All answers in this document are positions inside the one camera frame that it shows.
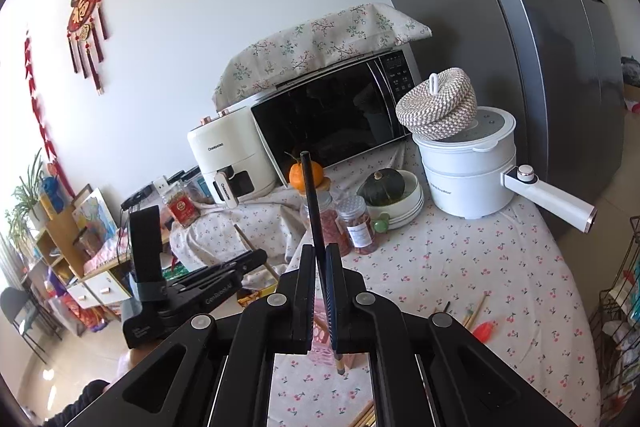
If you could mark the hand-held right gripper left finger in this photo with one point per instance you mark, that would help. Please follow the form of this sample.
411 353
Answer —
310 292

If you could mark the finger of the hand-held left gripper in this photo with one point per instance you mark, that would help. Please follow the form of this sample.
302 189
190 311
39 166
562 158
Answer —
235 264

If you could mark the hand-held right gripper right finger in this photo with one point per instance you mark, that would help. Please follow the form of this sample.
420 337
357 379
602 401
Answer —
333 302

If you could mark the black chopstick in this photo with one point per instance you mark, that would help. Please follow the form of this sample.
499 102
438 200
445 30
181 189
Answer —
312 207

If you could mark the person's left forearm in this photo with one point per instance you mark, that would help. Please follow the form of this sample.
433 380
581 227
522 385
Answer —
85 402

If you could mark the wooden chopstick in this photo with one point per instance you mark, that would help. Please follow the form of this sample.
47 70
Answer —
476 309
362 417
255 253

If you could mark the colourful painting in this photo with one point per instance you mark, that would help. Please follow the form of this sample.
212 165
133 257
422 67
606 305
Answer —
95 219

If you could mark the jar of pink grains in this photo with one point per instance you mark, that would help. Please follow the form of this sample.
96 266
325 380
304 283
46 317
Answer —
332 227

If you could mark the labelled jar of red berries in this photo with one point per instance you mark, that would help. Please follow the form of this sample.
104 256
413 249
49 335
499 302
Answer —
357 227

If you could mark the wooden shelf unit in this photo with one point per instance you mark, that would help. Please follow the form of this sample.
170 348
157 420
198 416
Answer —
57 237

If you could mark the green ceramic spoon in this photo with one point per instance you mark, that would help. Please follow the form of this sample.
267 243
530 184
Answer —
381 224

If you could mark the orange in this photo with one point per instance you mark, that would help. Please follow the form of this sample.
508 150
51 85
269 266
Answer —
300 177

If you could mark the white air fryer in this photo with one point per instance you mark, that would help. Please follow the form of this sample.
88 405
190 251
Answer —
225 147

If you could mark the green pumpkin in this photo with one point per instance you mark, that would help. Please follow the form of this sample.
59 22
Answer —
380 189

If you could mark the cherry print tablecloth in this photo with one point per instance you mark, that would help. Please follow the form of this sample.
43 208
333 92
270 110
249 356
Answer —
450 267

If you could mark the green potted plant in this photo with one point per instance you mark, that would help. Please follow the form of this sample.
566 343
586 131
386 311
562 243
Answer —
27 202

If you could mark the dark chair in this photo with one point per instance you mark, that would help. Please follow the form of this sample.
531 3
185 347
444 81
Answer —
20 312

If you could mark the red plastic spoon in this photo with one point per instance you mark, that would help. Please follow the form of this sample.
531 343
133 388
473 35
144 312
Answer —
485 332

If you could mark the black microwave oven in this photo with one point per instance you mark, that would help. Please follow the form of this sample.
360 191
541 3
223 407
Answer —
325 122

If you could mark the white electric pot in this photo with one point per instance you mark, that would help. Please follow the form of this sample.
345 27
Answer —
460 177

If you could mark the floral cloth cover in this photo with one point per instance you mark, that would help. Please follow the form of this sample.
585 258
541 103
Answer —
310 42

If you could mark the grey steel refrigerator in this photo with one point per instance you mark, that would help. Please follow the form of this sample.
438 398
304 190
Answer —
475 32

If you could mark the red knot wall ornament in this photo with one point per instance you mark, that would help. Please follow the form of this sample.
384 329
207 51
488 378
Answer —
82 14

